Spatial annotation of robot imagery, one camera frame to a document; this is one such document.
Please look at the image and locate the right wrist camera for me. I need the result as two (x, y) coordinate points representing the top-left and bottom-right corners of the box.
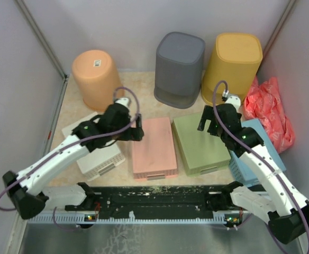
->
(222, 90), (241, 112)

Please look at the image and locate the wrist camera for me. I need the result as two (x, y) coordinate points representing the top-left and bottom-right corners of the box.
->
(114, 97), (131, 109)
(222, 90), (241, 112)

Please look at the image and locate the grey mesh bin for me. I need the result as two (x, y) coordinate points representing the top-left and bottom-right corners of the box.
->
(153, 32), (205, 109)

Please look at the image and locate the grey cable duct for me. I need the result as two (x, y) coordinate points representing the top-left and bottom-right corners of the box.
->
(28, 211), (239, 224)

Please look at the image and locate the green plastic basket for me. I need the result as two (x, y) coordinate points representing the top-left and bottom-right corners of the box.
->
(172, 112), (230, 177)

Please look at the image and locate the aluminium rail frame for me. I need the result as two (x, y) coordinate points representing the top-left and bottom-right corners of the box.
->
(8, 210), (306, 253)

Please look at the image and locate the blue plastic basket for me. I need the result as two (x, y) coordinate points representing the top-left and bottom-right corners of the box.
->
(229, 119), (286, 187)

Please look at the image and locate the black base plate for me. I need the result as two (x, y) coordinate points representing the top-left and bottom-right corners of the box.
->
(64, 185), (253, 219)

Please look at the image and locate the red plastic bag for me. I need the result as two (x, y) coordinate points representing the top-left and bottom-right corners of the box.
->
(243, 77), (296, 153)

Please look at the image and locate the pink plastic basket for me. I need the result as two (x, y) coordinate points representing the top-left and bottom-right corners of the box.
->
(132, 117), (178, 180)

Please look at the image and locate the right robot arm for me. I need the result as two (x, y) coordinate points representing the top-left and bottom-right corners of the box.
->
(198, 103), (309, 244)

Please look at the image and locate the yellow mesh bin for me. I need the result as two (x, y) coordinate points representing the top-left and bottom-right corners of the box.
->
(201, 32), (263, 106)

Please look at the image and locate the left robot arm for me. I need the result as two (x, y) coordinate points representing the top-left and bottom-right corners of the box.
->
(2, 99), (144, 220)

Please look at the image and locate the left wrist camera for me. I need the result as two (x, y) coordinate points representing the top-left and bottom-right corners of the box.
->
(114, 97), (131, 109)

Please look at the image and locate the orange capybara bucket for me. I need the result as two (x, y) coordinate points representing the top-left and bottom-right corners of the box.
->
(72, 50), (122, 112)

